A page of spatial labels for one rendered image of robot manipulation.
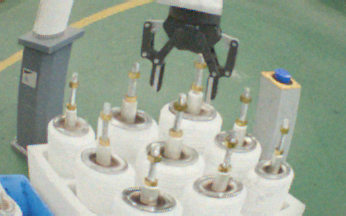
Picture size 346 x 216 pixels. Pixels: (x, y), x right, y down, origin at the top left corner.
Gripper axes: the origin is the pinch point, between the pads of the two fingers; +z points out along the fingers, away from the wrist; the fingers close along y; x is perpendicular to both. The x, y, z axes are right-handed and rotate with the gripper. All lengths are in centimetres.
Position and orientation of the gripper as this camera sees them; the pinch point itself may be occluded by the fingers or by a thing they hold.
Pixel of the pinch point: (183, 86)
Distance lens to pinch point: 113.7
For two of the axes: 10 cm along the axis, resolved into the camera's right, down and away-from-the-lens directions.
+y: -9.6, -2.2, 1.6
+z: -1.5, 9.1, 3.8
